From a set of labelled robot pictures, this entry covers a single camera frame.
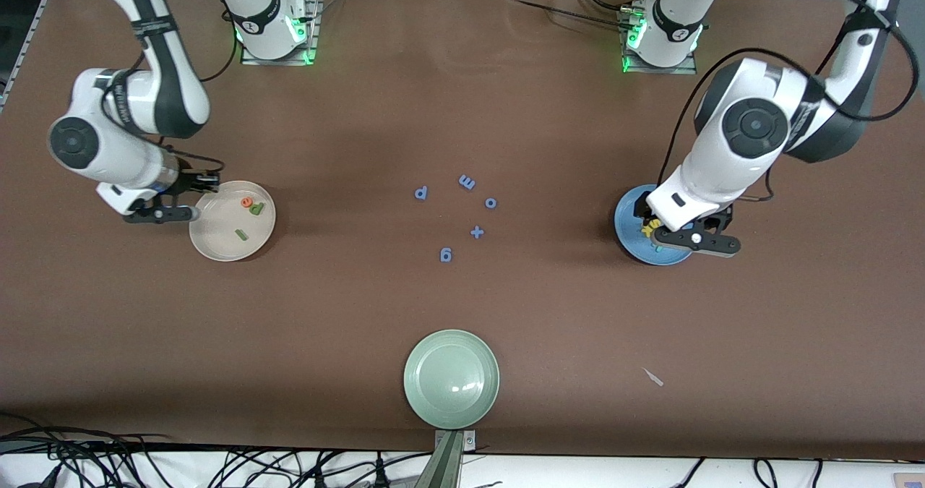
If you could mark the blue foam letter m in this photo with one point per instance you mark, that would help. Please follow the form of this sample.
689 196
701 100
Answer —
467 181

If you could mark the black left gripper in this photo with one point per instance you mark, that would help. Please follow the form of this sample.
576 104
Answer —
717 220

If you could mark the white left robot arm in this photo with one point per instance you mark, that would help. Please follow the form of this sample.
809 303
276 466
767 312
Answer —
730 155

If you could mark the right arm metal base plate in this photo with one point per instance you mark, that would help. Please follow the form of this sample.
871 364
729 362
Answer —
316 18

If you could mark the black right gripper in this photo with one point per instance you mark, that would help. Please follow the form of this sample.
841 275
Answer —
189 182

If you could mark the pale green plate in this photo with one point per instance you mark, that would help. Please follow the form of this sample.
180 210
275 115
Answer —
452 379

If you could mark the beige brown plate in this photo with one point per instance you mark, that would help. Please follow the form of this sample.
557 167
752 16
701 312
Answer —
224 238

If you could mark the green foam letter p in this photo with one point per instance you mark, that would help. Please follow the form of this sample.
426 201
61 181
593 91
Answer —
256 209

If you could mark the aluminium frame profile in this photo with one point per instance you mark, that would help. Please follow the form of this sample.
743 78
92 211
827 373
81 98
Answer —
22 50

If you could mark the white paper scrap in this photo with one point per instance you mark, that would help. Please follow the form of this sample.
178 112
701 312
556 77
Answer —
652 377

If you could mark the blue plate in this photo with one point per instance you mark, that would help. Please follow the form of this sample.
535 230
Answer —
625 228

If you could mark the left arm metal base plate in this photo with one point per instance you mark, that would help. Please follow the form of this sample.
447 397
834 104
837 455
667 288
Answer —
686 70

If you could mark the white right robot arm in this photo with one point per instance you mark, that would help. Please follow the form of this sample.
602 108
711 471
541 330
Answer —
108 148

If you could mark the metal camera stand bracket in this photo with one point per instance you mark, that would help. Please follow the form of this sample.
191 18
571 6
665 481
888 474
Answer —
449 466

